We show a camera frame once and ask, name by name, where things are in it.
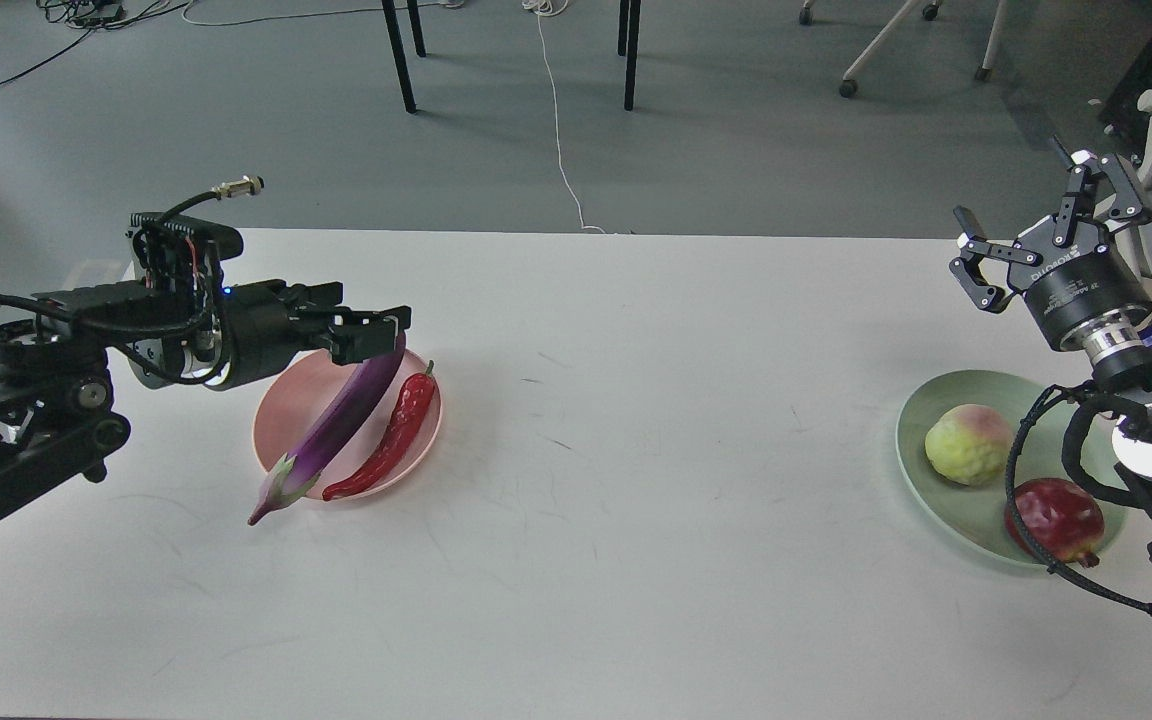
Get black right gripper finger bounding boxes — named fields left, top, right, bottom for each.
left=1049, top=136, right=1152, bottom=249
left=948, top=205, right=1041, bottom=314

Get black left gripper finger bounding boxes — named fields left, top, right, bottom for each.
left=298, top=306, right=412, bottom=365
left=276, top=282, right=343, bottom=313

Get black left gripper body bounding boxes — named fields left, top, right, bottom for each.
left=206, top=282, right=303, bottom=391

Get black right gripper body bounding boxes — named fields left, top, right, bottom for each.
left=1018, top=225, right=1152, bottom=353

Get purple eggplant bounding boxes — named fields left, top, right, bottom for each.
left=247, top=332, right=406, bottom=526

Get red chili pepper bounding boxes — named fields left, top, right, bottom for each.
left=321, top=361, right=442, bottom=501

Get green pink peach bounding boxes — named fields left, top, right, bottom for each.
left=924, top=404, right=1016, bottom=487

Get red pomegranate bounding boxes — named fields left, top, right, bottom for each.
left=1002, top=477, right=1106, bottom=568

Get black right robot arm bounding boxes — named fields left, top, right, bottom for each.
left=948, top=138, right=1152, bottom=616

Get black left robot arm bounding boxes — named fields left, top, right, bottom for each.
left=0, top=176, right=411, bottom=521

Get pink plate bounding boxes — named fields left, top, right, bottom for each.
left=253, top=348, right=444, bottom=503

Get white chair base with casters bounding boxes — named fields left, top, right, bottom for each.
left=798, top=0, right=1009, bottom=99

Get light green plate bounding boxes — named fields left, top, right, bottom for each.
left=895, top=369, right=1129, bottom=571

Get black table leg left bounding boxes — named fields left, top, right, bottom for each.
left=381, top=0, right=429, bottom=114

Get black table leg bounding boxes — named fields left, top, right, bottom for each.
left=381, top=0, right=429, bottom=114
left=616, top=0, right=643, bottom=111

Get black table leg right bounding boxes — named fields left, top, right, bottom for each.
left=616, top=0, right=643, bottom=111

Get black floor cables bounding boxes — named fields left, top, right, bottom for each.
left=0, top=0, right=467, bottom=127

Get white floor cable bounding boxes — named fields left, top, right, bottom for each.
left=520, top=0, right=605, bottom=235

